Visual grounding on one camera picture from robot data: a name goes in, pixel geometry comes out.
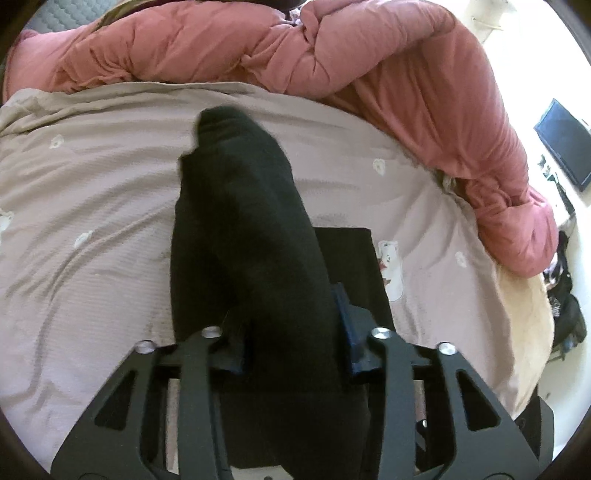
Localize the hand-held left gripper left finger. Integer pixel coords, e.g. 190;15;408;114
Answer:
51;314;252;480

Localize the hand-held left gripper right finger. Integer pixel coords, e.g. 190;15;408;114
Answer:
335;284;539;480

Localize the black garment with lettering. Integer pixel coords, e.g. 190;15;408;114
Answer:
314;226;395;333

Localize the plain black garment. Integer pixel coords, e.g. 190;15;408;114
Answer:
170;106;372;480

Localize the beige cloth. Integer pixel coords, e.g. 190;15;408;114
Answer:
496;268;555;384

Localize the beige patterned bed sheet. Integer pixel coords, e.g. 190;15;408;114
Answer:
0;82;541;472

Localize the dark bag on floor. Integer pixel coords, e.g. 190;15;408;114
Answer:
542;228;588;363

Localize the pink duvet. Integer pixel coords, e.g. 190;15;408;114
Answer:
4;0;559;278

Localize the black flat screen monitor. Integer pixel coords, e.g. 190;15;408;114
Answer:
534;98;591;193

